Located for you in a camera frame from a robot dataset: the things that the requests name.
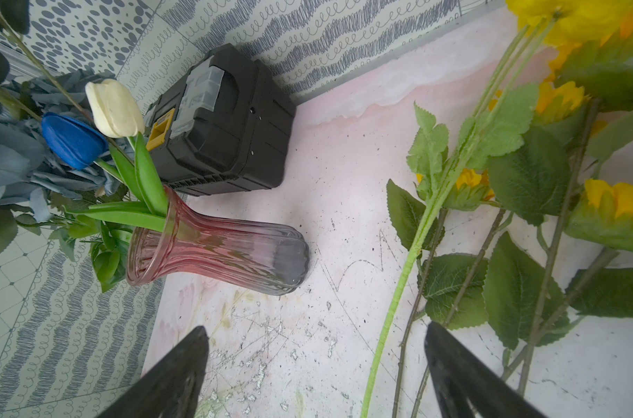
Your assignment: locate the double sunflower stem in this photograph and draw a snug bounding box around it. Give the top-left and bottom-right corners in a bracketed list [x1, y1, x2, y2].
[488, 3, 633, 394]

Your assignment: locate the black plastic toolbox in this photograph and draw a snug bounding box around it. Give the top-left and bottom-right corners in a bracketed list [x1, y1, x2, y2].
[146, 44, 297, 196]

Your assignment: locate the grey blue rose bouquet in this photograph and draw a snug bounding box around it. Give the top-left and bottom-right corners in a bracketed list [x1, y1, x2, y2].
[0, 70, 131, 292]

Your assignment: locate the white tulip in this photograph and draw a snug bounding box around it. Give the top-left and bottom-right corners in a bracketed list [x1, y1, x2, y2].
[85, 79, 169, 216]

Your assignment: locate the yellow poppy flower stem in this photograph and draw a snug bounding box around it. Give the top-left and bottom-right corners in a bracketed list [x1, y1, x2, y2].
[372, 1, 633, 400]

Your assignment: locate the pink glass vase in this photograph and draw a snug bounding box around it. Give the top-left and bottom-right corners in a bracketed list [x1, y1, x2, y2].
[126, 187, 310, 296]

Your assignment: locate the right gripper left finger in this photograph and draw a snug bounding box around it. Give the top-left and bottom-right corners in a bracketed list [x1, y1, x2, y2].
[99, 326, 210, 418]

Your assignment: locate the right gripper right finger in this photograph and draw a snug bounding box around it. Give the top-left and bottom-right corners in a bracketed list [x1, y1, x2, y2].
[424, 322, 543, 418]

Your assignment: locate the sunflower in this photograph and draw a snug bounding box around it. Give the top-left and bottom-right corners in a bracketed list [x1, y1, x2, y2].
[412, 179, 633, 351]
[391, 169, 494, 417]

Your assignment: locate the blue tulip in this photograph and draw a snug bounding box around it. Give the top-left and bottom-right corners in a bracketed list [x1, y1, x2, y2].
[40, 111, 166, 231]

